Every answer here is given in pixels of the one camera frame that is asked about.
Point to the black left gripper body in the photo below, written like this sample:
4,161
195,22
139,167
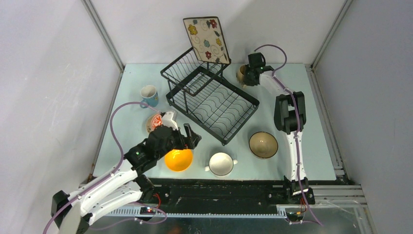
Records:
177,142

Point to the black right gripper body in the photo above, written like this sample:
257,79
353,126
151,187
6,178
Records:
248,76

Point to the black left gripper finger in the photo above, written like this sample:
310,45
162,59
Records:
187,130
194,138

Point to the beige ceramic mug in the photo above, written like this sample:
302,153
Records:
240,75

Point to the blue floral mug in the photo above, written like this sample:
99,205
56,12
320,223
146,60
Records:
149,96

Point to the square floral ceramic plate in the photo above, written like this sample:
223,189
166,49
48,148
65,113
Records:
207,39

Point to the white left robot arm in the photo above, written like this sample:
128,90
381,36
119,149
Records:
124,183

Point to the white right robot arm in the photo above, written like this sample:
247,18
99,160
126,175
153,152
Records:
289,118

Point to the yellow orange bowl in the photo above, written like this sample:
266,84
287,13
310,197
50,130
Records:
179,160

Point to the orange patterned white bowl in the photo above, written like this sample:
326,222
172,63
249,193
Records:
156,121

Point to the beige saucer plate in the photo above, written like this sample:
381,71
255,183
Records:
148,129

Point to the tan bowl with dark rim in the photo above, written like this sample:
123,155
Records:
263,145

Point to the left electronics board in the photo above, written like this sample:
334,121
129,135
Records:
147,211

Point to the electronics board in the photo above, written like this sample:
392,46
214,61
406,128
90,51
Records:
147,211
295,217

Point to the right electronics board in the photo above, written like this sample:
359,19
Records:
295,217

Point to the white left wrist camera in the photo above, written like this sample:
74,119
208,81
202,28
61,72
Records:
169,119

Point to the white two-handled soup bowl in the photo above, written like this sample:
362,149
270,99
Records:
220,164

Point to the black wire dish rack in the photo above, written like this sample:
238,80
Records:
199,90

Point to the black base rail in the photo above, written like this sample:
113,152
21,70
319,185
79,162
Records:
220,197

